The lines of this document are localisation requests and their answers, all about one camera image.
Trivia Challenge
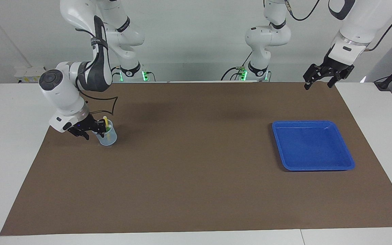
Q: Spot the blue plastic tray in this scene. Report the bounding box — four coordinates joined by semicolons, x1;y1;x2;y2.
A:
272;120;356;171

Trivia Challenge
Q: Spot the black cable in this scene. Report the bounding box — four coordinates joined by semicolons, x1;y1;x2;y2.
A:
364;0;392;52
221;51;253;81
284;0;320;21
75;15;119;117

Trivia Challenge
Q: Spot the clear plastic cup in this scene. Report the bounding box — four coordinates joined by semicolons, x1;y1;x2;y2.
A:
95;119;118;146

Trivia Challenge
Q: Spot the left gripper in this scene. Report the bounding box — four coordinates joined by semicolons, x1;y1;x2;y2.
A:
303;55;355;91

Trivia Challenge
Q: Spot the white power strip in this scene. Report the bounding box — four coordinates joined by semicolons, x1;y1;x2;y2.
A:
14;66;46;83

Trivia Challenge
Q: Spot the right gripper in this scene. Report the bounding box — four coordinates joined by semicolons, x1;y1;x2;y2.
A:
67;114;107;141

